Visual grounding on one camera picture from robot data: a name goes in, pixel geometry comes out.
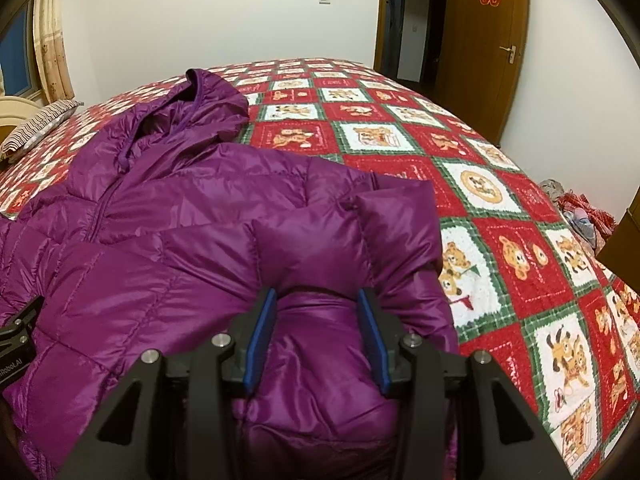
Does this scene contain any narrow beige patterned curtain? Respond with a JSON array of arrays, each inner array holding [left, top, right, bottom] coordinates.
[[32, 0, 76, 106]]

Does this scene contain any wooden door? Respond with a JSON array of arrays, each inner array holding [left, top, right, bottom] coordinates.
[[432, 0, 531, 148]]

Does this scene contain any red printed bear quilt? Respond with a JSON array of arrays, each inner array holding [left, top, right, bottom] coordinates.
[[0, 57, 640, 480]]

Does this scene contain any window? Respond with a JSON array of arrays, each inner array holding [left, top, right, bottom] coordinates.
[[0, 7, 41, 98]]

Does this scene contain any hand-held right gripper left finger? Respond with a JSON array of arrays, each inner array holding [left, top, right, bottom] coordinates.
[[57, 287, 278, 480]]

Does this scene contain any wooden furniture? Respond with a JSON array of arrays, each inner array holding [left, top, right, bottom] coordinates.
[[597, 205, 640, 281]]

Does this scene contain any wooden door frame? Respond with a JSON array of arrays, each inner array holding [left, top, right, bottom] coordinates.
[[372, 0, 401, 81]]

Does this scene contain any purple down jacket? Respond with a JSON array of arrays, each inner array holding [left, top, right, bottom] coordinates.
[[0, 67, 458, 480]]

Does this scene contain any striped pillow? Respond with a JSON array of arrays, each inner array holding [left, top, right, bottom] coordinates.
[[0, 99, 83, 163]]

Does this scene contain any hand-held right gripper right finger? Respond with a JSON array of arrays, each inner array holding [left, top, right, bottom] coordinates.
[[357, 287, 573, 480]]

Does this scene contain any pile of clothes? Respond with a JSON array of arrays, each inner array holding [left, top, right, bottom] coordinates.
[[537, 178, 618, 256]]

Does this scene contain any cream wooden headboard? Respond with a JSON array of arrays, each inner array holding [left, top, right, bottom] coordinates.
[[0, 95, 43, 146]]

